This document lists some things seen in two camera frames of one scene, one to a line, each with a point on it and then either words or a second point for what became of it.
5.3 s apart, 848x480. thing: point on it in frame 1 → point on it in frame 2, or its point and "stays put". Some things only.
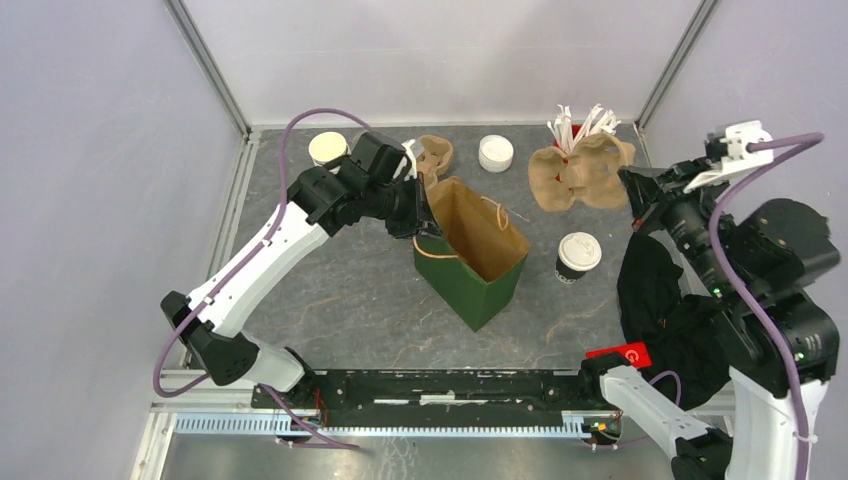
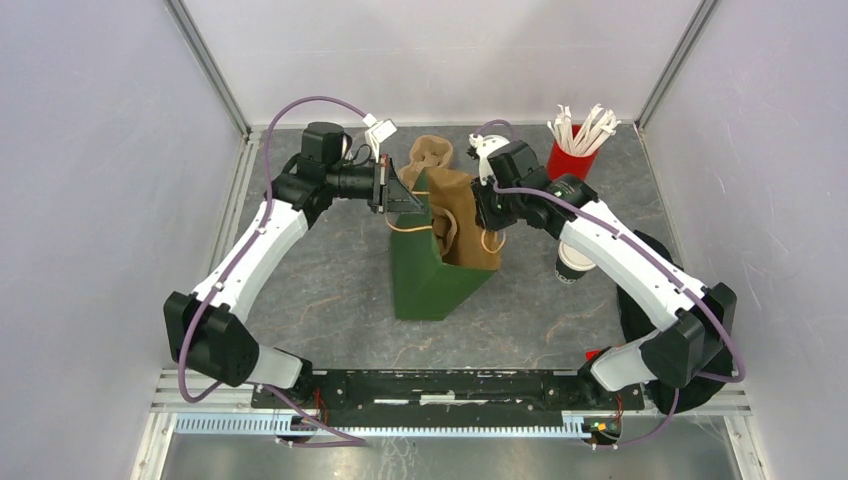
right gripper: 652,192 → 487,218
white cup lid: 579,251 stays put
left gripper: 421,219 → 389,192
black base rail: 403,398 stays put
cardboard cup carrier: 590,173 → 444,227
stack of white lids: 495,153 stays put
